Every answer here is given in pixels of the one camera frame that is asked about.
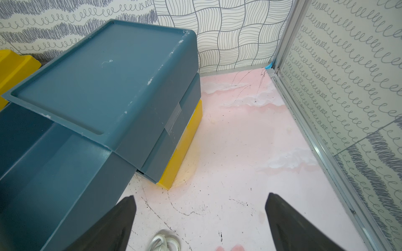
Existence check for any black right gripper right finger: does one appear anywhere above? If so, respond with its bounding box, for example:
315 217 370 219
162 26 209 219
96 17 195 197
265 193 343 251

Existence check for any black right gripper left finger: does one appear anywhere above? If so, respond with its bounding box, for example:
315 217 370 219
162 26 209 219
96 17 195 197
66 196 137 251

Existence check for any teal drawer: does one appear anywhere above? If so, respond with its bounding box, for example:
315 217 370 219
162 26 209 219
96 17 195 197
1 103 136 251

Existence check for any yellow bottom drawer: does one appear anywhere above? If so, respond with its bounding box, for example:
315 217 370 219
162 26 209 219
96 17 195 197
157 100 203 190

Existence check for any teal drawer cabinet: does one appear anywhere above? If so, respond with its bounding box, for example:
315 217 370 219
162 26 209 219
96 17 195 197
4 19 201 183

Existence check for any white power cable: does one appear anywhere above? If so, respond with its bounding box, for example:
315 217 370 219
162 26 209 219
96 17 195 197
147 230 182 251

